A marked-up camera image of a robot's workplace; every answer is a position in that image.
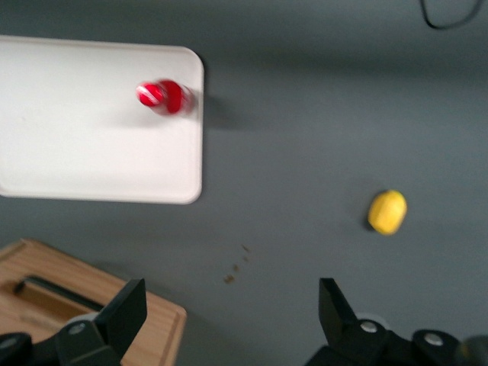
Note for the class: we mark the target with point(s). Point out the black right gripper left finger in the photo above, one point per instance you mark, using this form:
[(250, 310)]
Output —
[(114, 328)]

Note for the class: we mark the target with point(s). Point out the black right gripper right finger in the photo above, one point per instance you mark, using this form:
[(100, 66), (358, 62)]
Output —
[(343, 335)]

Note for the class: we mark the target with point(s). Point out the red coke bottle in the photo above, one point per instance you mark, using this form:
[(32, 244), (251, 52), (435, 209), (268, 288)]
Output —
[(167, 97)]

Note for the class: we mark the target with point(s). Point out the white rectangular tray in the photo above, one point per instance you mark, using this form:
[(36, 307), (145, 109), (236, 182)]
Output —
[(76, 152)]

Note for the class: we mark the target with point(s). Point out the wooden two-drawer cabinet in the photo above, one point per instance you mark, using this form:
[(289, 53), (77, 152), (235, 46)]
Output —
[(38, 263)]

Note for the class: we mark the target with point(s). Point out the small yellow oval object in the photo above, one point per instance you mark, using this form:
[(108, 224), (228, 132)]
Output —
[(388, 212)]

